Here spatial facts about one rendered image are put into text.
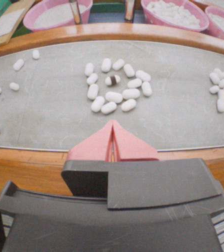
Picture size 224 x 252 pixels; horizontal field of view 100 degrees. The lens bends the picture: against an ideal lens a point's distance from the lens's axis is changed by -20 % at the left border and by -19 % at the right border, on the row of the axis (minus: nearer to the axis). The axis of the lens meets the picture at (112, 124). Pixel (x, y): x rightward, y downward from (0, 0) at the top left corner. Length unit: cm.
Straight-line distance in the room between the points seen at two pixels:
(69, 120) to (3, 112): 20
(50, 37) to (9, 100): 21
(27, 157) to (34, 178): 5
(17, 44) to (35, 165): 37
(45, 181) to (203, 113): 37
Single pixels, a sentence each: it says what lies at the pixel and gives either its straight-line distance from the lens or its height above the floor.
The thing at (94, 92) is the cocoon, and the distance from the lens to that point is 25.
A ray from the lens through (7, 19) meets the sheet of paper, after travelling 67.
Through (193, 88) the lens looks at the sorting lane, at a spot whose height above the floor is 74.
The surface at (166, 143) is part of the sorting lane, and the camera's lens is 26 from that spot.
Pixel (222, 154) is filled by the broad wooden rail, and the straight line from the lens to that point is 33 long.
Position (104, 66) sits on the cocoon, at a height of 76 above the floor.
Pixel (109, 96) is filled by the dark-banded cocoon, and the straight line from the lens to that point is 24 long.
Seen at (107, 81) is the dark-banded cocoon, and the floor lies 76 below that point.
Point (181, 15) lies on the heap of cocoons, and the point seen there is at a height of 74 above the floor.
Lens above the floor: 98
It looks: 77 degrees down
